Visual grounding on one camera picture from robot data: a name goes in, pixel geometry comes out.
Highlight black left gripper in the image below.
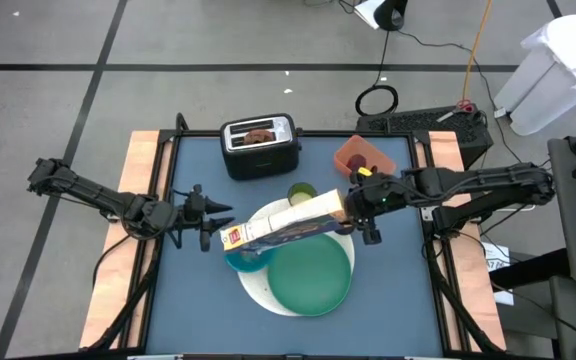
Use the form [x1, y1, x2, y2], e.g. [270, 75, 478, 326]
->
[169, 183, 237, 253]

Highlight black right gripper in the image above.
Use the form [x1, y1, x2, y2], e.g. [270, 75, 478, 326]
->
[342, 171, 410, 247]

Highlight red apple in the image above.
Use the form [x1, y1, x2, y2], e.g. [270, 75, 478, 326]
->
[346, 153, 369, 174]

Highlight purple cereal box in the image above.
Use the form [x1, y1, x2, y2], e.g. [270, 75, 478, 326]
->
[219, 187, 350, 254]

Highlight orange plastic container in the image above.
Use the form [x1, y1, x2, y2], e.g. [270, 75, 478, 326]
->
[333, 134, 398, 177]

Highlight teal bowl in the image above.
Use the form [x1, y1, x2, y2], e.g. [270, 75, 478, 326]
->
[223, 243, 276, 274]

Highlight black and chrome toaster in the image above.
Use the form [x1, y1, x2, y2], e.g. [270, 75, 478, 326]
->
[219, 113, 303, 182]

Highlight green glass cup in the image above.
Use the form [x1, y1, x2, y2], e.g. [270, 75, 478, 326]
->
[287, 182, 319, 208]

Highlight white woven round placemat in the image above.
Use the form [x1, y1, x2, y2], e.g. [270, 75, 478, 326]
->
[237, 197, 356, 318]

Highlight brown bread slice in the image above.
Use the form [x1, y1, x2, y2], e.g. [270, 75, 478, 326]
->
[242, 128, 276, 147]

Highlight green plate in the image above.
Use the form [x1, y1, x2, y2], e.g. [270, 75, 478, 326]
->
[266, 231, 353, 318]

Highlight wooden table side board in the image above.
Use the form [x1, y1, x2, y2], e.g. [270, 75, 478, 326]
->
[78, 130, 162, 351]
[427, 130, 508, 352]

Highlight white printed paper sheet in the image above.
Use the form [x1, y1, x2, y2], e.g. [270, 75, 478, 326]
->
[481, 241, 516, 307]

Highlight black round stand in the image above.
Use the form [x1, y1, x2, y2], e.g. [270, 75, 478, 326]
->
[372, 0, 411, 33]

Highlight white plastic bin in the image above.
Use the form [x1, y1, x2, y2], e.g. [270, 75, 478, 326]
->
[492, 13, 576, 138]

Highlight coiled black cable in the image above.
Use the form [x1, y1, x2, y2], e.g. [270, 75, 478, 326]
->
[353, 83, 401, 119]

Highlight red-handled scissors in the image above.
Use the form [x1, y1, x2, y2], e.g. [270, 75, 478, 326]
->
[435, 99, 476, 124]

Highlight yellow cable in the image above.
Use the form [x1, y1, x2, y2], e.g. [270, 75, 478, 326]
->
[461, 0, 495, 102]

